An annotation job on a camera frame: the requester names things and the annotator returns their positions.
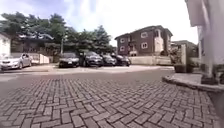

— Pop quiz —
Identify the grey brick paved road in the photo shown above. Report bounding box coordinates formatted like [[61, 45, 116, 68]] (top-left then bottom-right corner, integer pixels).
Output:
[[0, 68, 222, 128]]

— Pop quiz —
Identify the pale concrete parking strip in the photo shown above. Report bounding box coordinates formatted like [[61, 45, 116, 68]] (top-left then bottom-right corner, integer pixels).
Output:
[[0, 63, 175, 76]]

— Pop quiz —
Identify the low white wall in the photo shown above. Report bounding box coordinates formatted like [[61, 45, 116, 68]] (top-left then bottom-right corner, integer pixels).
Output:
[[128, 55, 175, 67]]

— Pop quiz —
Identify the brown multi-storey building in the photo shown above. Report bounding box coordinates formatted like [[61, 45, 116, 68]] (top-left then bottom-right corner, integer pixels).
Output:
[[114, 25, 174, 58]]

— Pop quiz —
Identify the white boundary wall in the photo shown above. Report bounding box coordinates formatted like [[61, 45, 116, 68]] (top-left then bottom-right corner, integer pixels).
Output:
[[10, 52, 52, 65]]

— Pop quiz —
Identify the pole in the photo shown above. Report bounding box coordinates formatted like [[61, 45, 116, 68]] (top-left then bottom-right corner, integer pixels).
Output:
[[60, 36, 65, 55]]

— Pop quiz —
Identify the silver car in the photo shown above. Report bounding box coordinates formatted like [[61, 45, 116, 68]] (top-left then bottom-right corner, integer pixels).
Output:
[[0, 53, 34, 72]]

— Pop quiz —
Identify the row of trees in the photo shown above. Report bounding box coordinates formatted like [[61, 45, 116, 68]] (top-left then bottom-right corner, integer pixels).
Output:
[[0, 11, 113, 56]]

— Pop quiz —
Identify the raised concrete slab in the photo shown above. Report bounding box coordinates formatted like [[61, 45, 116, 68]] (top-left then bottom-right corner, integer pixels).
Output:
[[162, 72, 224, 93]]

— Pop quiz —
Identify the white building with column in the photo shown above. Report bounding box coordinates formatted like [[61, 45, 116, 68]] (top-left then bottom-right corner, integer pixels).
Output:
[[184, 0, 224, 85]]

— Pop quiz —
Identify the small white building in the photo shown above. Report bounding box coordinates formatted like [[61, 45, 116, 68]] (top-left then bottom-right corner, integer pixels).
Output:
[[0, 32, 12, 60]]

